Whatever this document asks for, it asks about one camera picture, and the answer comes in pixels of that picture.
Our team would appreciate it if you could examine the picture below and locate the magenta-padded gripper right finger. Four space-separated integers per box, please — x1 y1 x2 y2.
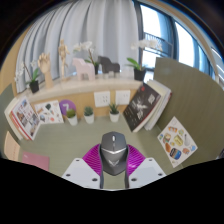
124 144 167 189

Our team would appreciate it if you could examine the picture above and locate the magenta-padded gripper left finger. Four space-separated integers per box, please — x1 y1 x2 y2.
61 143 105 190

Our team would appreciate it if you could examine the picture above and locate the grey computer mouse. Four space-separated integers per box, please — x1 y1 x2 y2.
99 131 130 177

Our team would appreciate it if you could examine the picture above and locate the colourful food sticker sheet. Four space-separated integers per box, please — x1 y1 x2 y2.
157 115 199 168

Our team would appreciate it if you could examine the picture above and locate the small succulent in white pot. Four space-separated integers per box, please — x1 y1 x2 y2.
65 108 79 127
83 105 95 125
108 102 121 123

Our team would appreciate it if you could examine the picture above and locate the dark book with red corner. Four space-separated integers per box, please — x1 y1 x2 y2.
122 82 162 133

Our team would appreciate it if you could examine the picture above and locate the purple round number sign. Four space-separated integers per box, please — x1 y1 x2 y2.
59 99 77 117

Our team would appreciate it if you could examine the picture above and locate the photo-cover magazine with red spine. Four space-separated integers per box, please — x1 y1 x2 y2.
9 97 42 141

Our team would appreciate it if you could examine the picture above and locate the grey-green desk partition panel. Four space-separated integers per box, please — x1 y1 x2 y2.
0 83 18 158
153 57 224 168

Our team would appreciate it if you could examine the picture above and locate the white orchid in black pot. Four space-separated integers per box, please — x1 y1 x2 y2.
13 60 42 94
126 38 164 82
72 40 100 75

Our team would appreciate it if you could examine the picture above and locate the pink wooden horse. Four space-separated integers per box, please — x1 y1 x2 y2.
72 57 96 82

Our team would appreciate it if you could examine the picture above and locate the dark wooden horse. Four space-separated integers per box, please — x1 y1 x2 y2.
97 55 121 75

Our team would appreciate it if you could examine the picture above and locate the wooden hand model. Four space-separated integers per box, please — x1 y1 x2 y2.
37 52 54 89

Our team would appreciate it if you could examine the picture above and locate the wooden artist mannequin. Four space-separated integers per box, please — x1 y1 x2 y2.
57 38 71 82

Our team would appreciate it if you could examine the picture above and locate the dark-framed window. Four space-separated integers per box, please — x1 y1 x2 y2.
133 0 224 84

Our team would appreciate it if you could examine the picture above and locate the grey pleated curtain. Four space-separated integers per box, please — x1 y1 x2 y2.
14 0 141 94

